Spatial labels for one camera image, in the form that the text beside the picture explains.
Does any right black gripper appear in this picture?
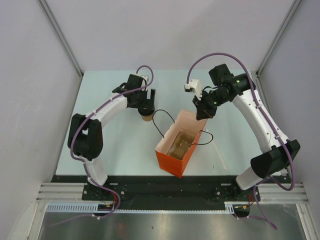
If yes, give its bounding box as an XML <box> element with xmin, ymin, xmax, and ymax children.
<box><xmin>193</xmin><ymin>88</ymin><xmax>229</xmax><ymax>121</ymax></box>

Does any brown paper coffee cup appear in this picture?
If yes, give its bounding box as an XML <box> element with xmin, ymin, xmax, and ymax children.
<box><xmin>141</xmin><ymin>114</ymin><xmax>153</xmax><ymax>122</ymax></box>

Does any brown pulp cup carrier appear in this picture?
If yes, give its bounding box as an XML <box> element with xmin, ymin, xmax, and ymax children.
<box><xmin>167</xmin><ymin>131</ymin><xmax>195</xmax><ymax>160</ymax></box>

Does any orange paper bag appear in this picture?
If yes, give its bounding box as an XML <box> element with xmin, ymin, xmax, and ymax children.
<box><xmin>155</xmin><ymin>109</ymin><xmax>207</xmax><ymax>178</ymax></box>

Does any black plastic cup lid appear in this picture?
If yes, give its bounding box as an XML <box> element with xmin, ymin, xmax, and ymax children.
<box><xmin>138</xmin><ymin>107</ymin><xmax>155</xmax><ymax>117</ymax></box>

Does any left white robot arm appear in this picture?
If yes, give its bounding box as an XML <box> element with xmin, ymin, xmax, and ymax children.
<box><xmin>67</xmin><ymin>74</ymin><xmax>156</xmax><ymax>200</ymax></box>

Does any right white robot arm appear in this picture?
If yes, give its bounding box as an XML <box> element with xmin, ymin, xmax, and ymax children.
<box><xmin>184</xmin><ymin>64</ymin><xmax>301</xmax><ymax>201</ymax></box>

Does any white wrapped straw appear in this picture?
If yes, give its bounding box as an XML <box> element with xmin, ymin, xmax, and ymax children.
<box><xmin>211</xmin><ymin>133</ymin><xmax>228</xmax><ymax>171</ymax></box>

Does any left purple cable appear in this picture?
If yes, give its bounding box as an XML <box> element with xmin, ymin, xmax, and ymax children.
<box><xmin>48</xmin><ymin>65</ymin><xmax>155</xmax><ymax>227</ymax></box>

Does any purple cable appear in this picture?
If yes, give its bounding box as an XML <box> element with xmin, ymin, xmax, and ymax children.
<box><xmin>48</xmin><ymin>65</ymin><xmax>155</xmax><ymax>227</ymax></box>
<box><xmin>186</xmin><ymin>52</ymin><xmax>297</xmax><ymax>230</ymax></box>

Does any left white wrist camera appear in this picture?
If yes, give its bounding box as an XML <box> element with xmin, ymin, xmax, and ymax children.
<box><xmin>136</xmin><ymin>73</ymin><xmax>149</xmax><ymax>85</ymax></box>

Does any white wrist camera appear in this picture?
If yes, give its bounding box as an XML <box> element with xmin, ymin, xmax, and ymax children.
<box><xmin>184</xmin><ymin>79</ymin><xmax>203</xmax><ymax>100</ymax></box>
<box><xmin>136</xmin><ymin>73</ymin><xmax>149</xmax><ymax>85</ymax></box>

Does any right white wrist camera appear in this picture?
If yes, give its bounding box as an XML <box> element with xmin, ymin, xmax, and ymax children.
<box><xmin>184</xmin><ymin>79</ymin><xmax>203</xmax><ymax>100</ymax></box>

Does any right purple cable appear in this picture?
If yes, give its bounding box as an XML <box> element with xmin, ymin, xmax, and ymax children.
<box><xmin>186</xmin><ymin>52</ymin><xmax>297</xmax><ymax>230</ymax></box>

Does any white slotted cable duct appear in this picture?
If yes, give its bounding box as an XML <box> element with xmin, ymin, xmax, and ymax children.
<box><xmin>46</xmin><ymin>202</ymin><xmax>235</xmax><ymax>214</ymax></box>

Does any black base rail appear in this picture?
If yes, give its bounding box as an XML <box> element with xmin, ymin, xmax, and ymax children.
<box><xmin>49</xmin><ymin>174</ymin><xmax>292</xmax><ymax>211</ymax></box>

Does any left aluminium frame post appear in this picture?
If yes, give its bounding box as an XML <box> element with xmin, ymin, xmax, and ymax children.
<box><xmin>36</xmin><ymin>0</ymin><xmax>84</xmax><ymax>79</ymax></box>

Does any aluminium frame post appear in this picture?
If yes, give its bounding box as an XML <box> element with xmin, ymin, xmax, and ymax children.
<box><xmin>255</xmin><ymin>0</ymin><xmax>304</xmax><ymax>78</ymax></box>
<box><xmin>36</xmin><ymin>0</ymin><xmax>84</xmax><ymax>79</ymax></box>

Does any right aluminium frame post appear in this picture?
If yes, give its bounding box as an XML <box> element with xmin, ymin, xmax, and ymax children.
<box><xmin>255</xmin><ymin>0</ymin><xmax>304</xmax><ymax>78</ymax></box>

